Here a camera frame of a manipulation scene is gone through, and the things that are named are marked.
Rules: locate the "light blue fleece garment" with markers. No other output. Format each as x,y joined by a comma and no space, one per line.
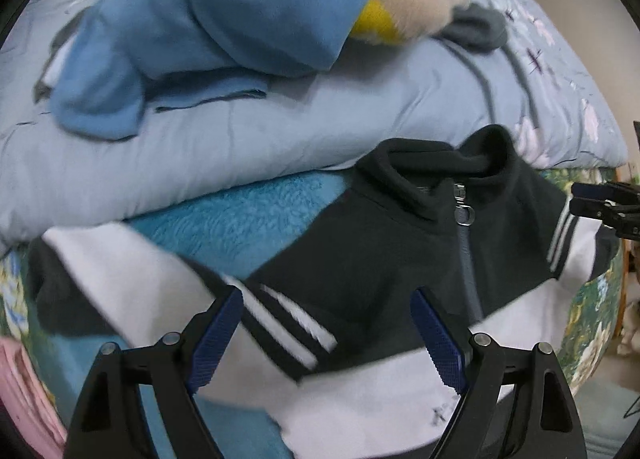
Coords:
131,55

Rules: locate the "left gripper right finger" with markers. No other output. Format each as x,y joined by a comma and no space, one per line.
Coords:
513,403

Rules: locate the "teal textured blanket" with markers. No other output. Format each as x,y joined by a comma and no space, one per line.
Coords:
128,261

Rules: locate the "dark grey garment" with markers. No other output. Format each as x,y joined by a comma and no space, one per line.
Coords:
476,28

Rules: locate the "pink striped cloth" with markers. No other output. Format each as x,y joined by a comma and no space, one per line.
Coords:
28,404

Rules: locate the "grey-blue floral duvet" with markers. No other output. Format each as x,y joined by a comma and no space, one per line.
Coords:
535,86

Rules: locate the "black and white zip jacket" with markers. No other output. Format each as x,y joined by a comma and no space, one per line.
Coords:
326,345

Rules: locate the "beige fluffy garment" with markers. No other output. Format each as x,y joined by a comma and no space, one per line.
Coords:
405,20

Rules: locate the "green floral bed sheet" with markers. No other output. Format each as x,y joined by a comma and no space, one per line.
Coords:
590,318

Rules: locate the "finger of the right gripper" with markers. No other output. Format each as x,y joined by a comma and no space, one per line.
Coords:
618,216
608,191

